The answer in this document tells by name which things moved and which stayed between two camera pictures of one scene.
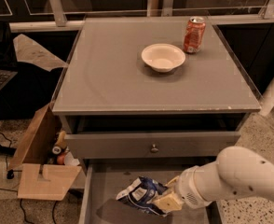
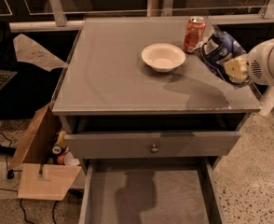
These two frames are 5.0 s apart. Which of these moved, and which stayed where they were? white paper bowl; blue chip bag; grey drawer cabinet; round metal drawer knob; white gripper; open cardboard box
Moved: white gripper; blue chip bag
Stayed: round metal drawer knob; open cardboard box; grey drawer cabinet; white paper bowl
